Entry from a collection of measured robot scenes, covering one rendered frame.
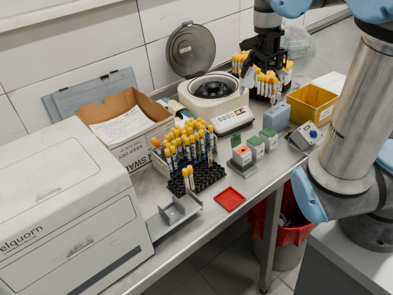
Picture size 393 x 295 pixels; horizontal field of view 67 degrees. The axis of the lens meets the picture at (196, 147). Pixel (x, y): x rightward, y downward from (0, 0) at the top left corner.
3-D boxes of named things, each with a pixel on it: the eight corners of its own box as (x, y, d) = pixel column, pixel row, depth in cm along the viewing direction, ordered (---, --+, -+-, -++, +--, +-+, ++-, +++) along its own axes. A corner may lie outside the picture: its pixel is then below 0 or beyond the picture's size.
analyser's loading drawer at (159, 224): (140, 255, 74) (135, 243, 70) (127, 237, 78) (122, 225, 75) (203, 210, 83) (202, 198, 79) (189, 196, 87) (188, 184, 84)
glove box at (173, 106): (181, 148, 107) (178, 126, 101) (147, 121, 123) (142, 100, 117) (207, 133, 113) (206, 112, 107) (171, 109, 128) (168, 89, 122)
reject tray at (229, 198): (228, 212, 84) (228, 211, 83) (213, 198, 88) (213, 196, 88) (246, 199, 87) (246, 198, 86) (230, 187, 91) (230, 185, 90)
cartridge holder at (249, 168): (245, 179, 93) (245, 170, 91) (226, 164, 99) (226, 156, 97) (257, 171, 95) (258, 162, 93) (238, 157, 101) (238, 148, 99)
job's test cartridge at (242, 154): (242, 171, 94) (242, 155, 90) (231, 163, 97) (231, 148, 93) (251, 165, 96) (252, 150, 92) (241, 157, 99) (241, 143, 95)
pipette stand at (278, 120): (273, 142, 105) (276, 119, 99) (258, 134, 110) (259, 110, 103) (291, 130, 110) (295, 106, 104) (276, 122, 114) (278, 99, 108)
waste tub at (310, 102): (312, 133, 108) (316, 109, 101) (283, 117, 116) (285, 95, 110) (335, 118, 113) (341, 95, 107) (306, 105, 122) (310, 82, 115)
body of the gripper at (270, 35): (264, 77, 83) (266, 34, 75) (247, 65, 89) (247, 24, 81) (286, 69, 85) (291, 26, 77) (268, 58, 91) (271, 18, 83)
